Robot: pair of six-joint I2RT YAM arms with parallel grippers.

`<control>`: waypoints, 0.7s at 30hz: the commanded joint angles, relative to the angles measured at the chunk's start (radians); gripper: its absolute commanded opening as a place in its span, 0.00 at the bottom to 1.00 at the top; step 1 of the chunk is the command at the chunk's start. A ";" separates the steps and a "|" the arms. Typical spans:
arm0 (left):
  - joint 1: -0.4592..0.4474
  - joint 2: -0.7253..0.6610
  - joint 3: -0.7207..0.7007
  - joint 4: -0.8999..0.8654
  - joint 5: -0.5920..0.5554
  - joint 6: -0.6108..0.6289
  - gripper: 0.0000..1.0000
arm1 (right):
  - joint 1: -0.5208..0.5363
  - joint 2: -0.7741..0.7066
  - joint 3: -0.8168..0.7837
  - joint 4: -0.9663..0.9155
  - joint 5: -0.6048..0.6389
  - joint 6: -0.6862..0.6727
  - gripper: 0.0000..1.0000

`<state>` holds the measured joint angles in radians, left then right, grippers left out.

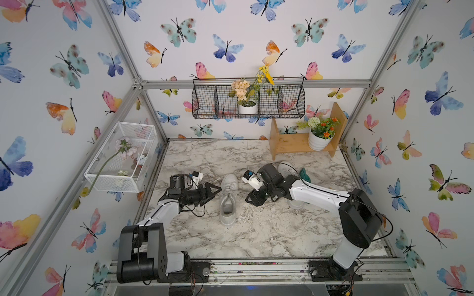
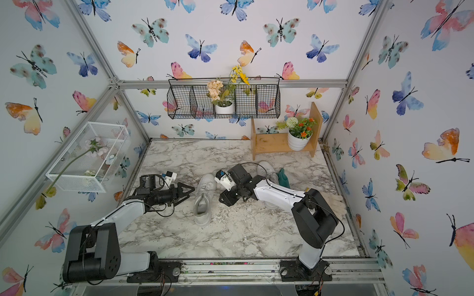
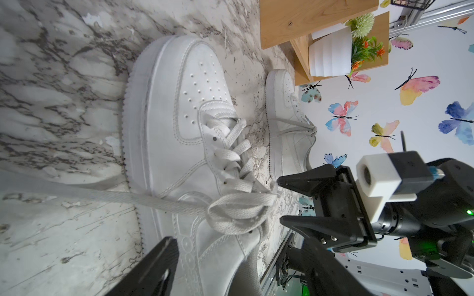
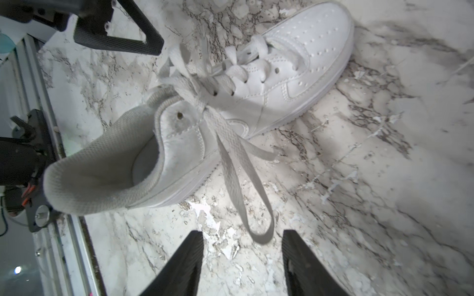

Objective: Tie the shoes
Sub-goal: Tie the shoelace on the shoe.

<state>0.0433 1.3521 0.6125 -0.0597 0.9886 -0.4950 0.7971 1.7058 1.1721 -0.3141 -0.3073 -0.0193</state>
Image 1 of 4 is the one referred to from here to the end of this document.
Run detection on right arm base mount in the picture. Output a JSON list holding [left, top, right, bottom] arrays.
[[308, 257, 363, 282]]

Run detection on white wire mesh basket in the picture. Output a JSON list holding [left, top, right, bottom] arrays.
[[84, 122, 158, 193]]

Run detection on aluminium front rail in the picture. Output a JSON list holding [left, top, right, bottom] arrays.
[[124, 258, 420, 296]]

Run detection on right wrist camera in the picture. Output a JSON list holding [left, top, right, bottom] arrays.
[[242, 170, 264, 191]]

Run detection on white pot orange flowers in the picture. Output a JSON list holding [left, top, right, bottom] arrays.
[[297, 117, 340, 151]]

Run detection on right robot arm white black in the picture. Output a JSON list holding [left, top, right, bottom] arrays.
[[242, 163, 385, 271]]

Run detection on pink artificial flower stem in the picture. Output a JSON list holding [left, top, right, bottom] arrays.
[[72, 137, 138, 210]]

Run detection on black wire wall basket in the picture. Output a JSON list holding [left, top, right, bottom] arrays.
[[191, 77, 306, 120]]

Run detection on wooden shelf stand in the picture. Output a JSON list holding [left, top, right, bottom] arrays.
[[269, 102, 348, 160]]

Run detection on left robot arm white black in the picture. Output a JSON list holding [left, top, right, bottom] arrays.
[[116, 172, 222, 285]]

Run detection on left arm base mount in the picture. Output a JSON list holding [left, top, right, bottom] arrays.
[[157, 252, 211, 283]]

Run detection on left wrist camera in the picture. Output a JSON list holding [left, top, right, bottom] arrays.
[[189, 171, 204, 189]]

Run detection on white pot peach flowers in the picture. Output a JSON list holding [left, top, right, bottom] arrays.
[[228, 65, 274, 115]]

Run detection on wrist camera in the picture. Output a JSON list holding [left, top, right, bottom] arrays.
[[242, 170, 264, 191], [189, 171, 204, 189]]

